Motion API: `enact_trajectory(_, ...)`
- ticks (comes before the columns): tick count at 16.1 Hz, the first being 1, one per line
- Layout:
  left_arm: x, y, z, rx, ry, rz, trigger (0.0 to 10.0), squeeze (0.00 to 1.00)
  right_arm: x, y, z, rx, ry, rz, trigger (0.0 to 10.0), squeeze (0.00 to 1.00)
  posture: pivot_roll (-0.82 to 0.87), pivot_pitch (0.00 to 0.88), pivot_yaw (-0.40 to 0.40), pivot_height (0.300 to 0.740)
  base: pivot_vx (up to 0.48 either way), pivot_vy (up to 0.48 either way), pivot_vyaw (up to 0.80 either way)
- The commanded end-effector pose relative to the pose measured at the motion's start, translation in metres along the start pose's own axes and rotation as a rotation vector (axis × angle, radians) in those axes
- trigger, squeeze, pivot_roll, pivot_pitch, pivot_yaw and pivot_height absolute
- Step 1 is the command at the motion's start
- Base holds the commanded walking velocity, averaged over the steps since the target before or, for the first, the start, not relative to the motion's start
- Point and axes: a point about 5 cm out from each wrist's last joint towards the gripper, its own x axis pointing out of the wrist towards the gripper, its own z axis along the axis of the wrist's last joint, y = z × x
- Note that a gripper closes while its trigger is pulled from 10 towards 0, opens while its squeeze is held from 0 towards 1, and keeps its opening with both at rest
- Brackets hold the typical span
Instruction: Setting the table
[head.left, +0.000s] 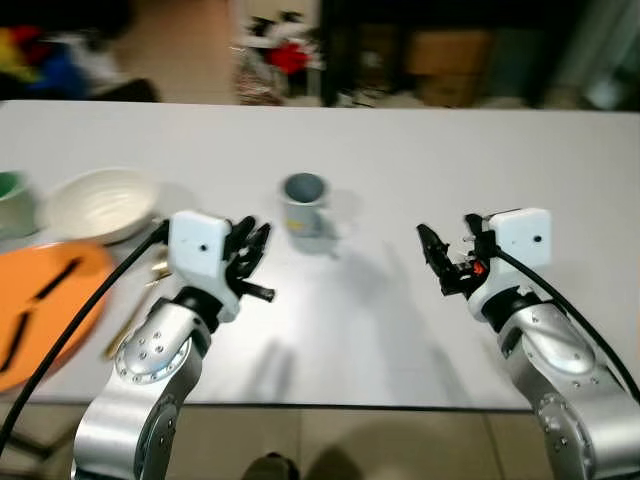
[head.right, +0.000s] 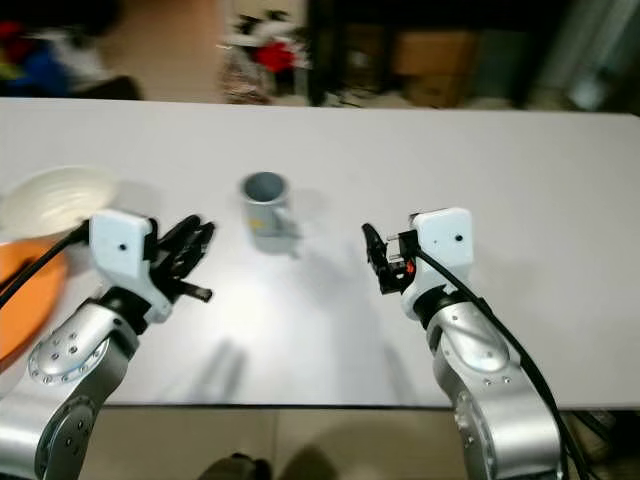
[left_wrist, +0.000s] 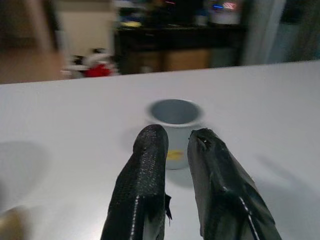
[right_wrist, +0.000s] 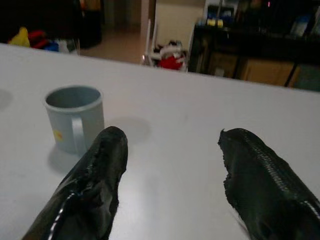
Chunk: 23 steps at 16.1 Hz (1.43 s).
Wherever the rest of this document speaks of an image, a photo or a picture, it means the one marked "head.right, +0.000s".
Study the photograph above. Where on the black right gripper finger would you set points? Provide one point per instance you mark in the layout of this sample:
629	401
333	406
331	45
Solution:
382	276
372	244

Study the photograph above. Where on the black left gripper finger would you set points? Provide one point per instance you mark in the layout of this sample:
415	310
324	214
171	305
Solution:
200	250
178	238

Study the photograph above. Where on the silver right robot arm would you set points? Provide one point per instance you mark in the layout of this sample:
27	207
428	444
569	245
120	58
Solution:
480	350

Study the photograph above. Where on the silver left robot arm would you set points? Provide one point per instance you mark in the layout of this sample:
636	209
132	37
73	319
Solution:
65	365

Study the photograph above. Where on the grey cup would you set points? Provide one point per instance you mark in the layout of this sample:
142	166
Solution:
265	208

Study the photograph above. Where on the white ribbed bowl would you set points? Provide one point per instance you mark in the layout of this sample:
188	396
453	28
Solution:
55	198

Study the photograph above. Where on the orange round plate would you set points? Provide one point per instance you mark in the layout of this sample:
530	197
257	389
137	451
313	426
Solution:
25	315

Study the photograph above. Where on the brown cardboard box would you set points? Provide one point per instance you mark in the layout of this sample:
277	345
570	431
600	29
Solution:
435	65

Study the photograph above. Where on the dark robot foot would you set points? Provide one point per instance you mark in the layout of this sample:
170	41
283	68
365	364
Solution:
235	468

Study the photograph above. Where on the red and white clutter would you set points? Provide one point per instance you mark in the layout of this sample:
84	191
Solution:
268	56

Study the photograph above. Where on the colourful pile of toys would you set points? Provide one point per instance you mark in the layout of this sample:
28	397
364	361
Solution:
50	60

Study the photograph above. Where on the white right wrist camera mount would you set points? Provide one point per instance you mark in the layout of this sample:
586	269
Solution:
445	238

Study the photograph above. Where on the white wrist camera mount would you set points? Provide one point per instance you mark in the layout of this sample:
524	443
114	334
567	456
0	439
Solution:
120	248
445	238

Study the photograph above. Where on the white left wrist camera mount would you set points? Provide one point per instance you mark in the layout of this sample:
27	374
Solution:
120	248

